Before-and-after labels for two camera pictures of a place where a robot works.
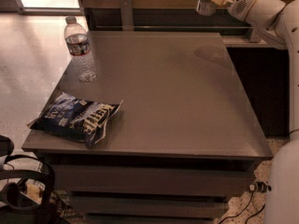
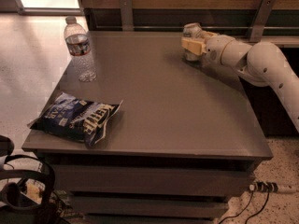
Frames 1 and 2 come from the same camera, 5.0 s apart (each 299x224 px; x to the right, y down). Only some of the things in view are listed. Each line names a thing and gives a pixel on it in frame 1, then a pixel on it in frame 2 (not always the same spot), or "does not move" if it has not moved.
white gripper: x=246 y=3 → x=213 y=49
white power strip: x=260 y=187 does not move
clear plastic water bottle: x=78 y=46 does not move
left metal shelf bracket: x=126 y=13 does not move
